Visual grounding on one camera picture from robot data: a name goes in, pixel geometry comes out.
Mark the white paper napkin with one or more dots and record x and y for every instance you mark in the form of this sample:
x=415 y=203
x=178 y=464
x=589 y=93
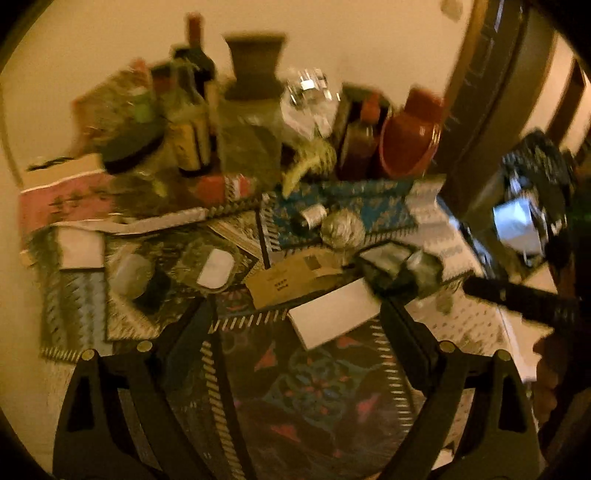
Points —
x=81 y=249

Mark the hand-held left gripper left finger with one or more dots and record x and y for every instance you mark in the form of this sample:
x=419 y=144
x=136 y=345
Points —
x=196 y=332

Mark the white rectangular box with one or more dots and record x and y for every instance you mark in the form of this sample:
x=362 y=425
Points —
x=332 y=314

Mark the large glass jar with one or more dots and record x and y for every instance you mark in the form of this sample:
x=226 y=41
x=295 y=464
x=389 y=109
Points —
x=249 y=143

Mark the light blue striped cloth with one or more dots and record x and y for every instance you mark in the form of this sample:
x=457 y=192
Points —
x=74 y=309

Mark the bottle with yellow label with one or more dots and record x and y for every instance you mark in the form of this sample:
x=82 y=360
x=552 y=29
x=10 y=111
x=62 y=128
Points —
x=191 y=134

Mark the pink cloth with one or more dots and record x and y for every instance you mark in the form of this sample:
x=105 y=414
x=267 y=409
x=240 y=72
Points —
x=60 y=203

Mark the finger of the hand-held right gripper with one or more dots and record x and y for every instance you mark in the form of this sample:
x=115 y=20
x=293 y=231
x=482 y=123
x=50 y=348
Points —
x=517 y=297

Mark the brown cardboard box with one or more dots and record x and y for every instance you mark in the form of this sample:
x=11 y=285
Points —
x=286 y=281

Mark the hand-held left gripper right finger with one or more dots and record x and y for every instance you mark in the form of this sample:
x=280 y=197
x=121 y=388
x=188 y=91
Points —
x=406 y=337

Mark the plastic container with white lid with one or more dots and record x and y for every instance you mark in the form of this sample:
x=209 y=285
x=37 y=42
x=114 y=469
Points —
x=214 y=270

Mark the dark wine bottle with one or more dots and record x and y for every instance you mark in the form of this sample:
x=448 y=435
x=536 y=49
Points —
x=201 y=60

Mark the aluminium foil ball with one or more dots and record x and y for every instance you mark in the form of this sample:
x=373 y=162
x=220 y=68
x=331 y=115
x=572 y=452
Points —
x=342 y=228

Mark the dark patterned hanging bag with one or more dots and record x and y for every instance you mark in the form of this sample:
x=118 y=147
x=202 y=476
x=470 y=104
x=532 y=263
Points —
x=538 y=161

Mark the spiral bound notebook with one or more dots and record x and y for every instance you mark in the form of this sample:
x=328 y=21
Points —
x=184 y=217

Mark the white hanging bag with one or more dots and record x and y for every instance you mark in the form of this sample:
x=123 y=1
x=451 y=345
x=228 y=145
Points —
x=515 y=224

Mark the glass jar with black lid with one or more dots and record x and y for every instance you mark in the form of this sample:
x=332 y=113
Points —
x=134 y=147

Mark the red and white tube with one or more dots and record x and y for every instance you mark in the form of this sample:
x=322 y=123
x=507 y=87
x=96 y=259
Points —
x=226 y=187

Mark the red thermos jug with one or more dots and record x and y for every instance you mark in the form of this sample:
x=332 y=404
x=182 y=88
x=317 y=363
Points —
x=408 y=138

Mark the small silver can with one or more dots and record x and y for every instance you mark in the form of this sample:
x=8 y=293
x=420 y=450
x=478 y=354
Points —
x=314 y=217

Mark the dark wooden door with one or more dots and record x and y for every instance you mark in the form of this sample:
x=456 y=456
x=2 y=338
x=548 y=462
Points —
x=498 y=92

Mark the yellow green bundle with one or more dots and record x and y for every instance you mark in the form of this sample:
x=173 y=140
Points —
x=307 y=168

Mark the brown sauce bottle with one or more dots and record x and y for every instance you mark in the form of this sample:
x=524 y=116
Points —
x=360 y=143

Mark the brown ceramic vase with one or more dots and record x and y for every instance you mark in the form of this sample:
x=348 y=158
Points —
x=254 y=64

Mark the clear plastic packaging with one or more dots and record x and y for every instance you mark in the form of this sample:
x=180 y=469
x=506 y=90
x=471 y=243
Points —
x=307 y=101

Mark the person's right hand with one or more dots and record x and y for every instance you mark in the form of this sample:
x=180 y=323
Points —
x=547 y=378

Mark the blue patterned table runner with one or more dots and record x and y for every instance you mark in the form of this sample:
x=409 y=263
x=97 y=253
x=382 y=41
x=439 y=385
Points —
x=378 y=207

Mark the dark floral table mat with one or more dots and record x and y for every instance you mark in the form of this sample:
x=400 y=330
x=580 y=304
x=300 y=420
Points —
x=314 y=397

